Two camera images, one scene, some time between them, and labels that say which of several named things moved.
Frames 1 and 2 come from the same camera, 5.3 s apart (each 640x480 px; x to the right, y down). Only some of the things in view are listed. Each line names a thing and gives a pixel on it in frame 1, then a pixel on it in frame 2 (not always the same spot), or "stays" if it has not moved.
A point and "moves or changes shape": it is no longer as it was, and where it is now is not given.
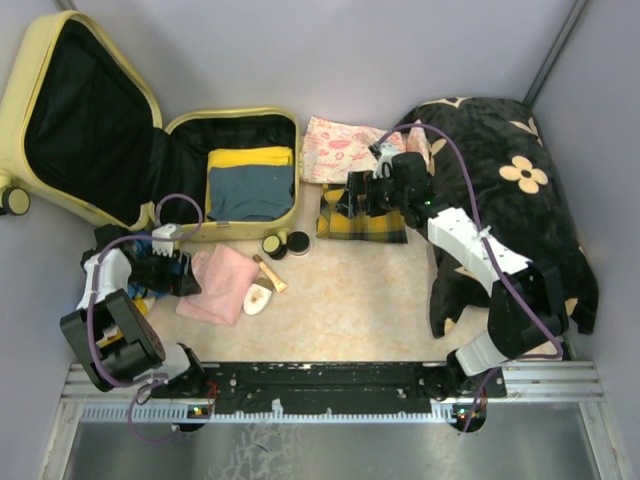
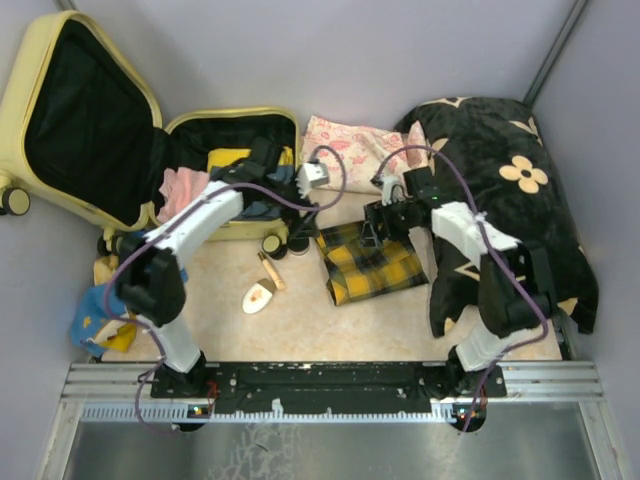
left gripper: (183, 284) to (296, 223)
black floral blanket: (485, 157) stays
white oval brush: (258, 296) stays
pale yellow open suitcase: (79, 123) stays
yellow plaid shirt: (332, 223) moves or changes shape
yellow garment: (249, 156) stays
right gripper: (363, 183) to (376, 213)
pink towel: (225, 277) to (179, 187)
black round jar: (298, 243) stays
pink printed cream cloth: (330, 150) stays
